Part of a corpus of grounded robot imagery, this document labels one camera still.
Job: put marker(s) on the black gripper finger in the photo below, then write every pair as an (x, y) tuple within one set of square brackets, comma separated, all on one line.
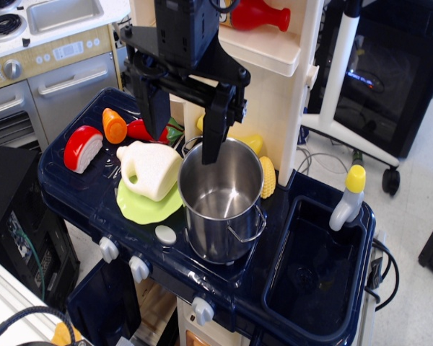
[(154, 106), (219, 115)]

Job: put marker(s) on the orange toy carrot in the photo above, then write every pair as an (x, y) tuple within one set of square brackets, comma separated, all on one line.
[(114, 126)]

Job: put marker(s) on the grey stove knob middle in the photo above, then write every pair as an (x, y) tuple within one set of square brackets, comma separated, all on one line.
[(139, 269)]

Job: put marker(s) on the black computer tower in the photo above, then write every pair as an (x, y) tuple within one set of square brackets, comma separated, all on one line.
[(35, 245)]

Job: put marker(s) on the grey stove knob left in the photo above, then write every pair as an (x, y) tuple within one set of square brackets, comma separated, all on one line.
[(108, 249)]

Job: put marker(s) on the red toy chili pepper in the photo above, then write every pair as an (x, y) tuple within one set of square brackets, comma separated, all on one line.
[(136, 129)]

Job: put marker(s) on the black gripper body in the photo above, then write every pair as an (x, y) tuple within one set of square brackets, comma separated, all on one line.
[(194, 84)]

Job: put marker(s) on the grey stove knob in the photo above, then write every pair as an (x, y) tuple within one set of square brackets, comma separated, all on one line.
[(203, 311), (108, 249), (139, 269)]

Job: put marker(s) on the cream toy kitchen shelf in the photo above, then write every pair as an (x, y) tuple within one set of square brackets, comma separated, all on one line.
[(281, 72)]

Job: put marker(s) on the yellow toy corn cob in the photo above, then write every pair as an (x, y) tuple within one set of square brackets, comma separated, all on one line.
[(269, 177)]

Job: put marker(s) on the yellow toy banana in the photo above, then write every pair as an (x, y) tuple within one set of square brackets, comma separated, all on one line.
[(255, 142)]

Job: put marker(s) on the cream toy milk jug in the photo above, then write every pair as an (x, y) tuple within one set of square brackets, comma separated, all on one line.
[(149, 169)]

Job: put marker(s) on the wooden grey toy kitchen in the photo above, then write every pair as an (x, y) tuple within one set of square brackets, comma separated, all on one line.
[(54, 57)]

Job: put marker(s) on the grey yellow toy faucet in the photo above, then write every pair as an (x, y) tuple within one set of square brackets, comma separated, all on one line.
[(349, 206)]

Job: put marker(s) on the navy toy kitchen counter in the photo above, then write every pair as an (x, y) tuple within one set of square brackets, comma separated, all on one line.
[(301, 283)]

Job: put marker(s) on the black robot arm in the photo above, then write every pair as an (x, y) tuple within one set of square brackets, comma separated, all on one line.
[(182, 56)]

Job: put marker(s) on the red white toy sushi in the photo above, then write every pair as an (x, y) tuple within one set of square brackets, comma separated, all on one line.
[(81, 148)]

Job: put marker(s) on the red toy ketchup bottle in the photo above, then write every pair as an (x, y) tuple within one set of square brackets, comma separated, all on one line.
[(249, 15)]

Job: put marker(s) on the stainless steel pot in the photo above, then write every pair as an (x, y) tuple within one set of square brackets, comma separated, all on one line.
[(222, 201)]

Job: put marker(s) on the grey stove knob right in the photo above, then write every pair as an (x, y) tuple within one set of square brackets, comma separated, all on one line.
[(203, 311)]

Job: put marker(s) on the white rolling stand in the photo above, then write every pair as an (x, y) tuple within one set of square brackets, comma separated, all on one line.
[(324, 122)]

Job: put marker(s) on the green toy lettuce leaf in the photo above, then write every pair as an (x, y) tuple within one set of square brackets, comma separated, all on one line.
[(142, 210)]

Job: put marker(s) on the grey oval button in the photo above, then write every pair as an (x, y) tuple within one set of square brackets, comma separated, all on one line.
[(165, 235)]

